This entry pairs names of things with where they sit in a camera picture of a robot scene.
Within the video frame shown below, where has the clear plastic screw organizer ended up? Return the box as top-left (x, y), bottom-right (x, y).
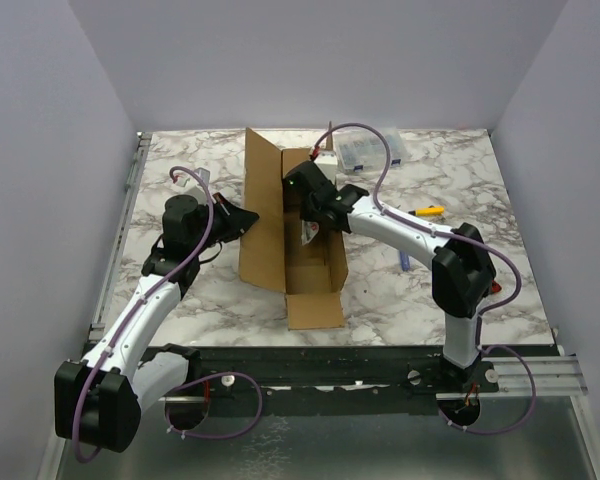
top-left (333, 128), bottom-right (411, 174)

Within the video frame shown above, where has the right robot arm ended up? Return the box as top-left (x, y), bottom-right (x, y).
top-left (283, 161), bottom-right (496, 391)

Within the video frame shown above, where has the yellow handled screwdriver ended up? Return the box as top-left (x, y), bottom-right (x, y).
top-left (409, 206), bottom-right (445, 217)

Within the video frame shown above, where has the aluminium frame rail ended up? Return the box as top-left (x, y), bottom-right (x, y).
top-left (62, 319), bottom-right (591, 401)

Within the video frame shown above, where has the brown cardboard express box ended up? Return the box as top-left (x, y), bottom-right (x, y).
top-left (239, 128), bottom-right (348, 330)

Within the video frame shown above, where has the purple cable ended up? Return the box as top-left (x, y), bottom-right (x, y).
top-left (72, 165), bottom-right (264, 464)
top-left (312, 122), bottom-right (539, 436)

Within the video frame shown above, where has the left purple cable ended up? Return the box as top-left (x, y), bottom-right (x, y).
top-left (72, 165), bottom-right (264, 464)

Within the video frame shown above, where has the black mounting rail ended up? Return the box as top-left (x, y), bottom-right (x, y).
top-left (82, 343), bottom-right (501, 419)

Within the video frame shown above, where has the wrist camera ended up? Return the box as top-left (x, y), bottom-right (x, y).
top-left (174, 168), bottom-right (211, 204)
top-left (310, 147), bottom-right (338, 183)

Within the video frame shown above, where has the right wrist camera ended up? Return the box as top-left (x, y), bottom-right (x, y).
top-left (310, 147), bottom-right (338, 183)

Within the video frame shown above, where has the blue red screwdriver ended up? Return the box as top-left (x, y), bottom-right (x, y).
top-left (398, 250), bottom-right (411, 272)

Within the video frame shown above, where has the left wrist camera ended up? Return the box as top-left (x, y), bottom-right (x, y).
top-left (174, 168), bottom-right (211, 204)

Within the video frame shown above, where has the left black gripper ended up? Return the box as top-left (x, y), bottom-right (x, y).
top-left (191, 192), bottom-right (259, 255)

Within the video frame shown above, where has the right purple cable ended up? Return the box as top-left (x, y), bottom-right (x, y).
top-left (312, 122), bottom-right (539, 436)

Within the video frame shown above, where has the white packaged item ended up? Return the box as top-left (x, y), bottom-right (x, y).
top-left (301, 220), bottom-right (320, 246)

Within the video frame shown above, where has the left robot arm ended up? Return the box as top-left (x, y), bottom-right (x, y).
top-left (54, 193), bottom-right (259, 463)

